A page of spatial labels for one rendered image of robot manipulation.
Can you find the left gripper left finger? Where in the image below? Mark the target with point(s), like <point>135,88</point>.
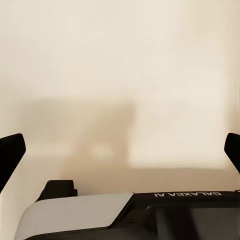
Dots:
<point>12,150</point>

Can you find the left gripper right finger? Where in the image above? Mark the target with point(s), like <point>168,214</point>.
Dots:
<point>232,149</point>

